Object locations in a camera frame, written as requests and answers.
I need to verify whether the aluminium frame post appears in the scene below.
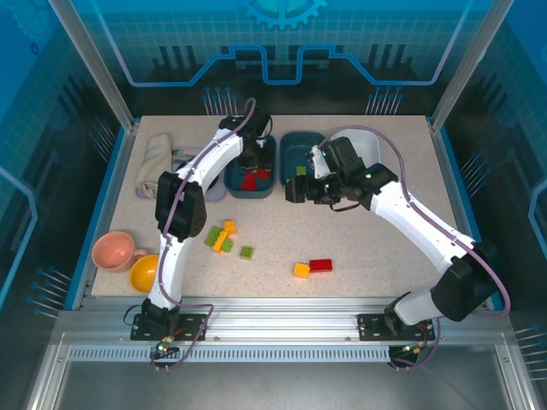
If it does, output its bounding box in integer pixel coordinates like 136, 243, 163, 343
429, 0, 518, 132
47, 0, 138, 132

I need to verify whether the aluminium mounting rail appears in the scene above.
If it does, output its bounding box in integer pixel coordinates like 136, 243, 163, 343
55, 296, 516, 348

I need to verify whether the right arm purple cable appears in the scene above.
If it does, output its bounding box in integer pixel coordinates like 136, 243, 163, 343
324, 126, 512, 371

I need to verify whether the beige folded cloth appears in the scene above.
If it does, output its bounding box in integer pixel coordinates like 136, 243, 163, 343
135, 133, 174, 200

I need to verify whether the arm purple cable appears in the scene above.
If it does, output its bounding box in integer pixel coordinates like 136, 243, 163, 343
144, 97, 257, 373
324, 126, 512, 371

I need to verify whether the pink cup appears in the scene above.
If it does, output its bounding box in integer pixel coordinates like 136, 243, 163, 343
91, 230, 150, 273

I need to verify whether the slotted white cable duct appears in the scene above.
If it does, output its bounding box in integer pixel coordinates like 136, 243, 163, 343
67, 346, 392, 364

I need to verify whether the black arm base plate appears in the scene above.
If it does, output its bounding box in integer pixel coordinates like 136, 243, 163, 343
130, 313, 209, 343
357, 313, 436, 343

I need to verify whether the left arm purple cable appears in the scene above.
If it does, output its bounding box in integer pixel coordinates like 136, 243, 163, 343
144, 97, 257, 373

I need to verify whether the small connector board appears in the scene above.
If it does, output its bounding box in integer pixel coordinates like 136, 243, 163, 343
149, 339, 180, 360
391, 341, 428, 358

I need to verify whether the teal plastic container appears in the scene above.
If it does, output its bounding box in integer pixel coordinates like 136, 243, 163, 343
224, 132, 277, 200
279, 131, 330, 187

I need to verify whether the white plastic container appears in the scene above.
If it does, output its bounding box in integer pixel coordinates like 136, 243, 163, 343
331, 127, 383, 172

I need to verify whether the aluminium table side rail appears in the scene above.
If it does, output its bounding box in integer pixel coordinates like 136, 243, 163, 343
70, 121, 140, 311
426, 117, 491, 311

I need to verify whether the yellow bowl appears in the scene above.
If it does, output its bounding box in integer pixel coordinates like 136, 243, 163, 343
129, 254, 162, 295

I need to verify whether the lavender tray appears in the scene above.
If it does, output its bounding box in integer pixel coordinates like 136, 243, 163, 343
135, 146, 227, 202

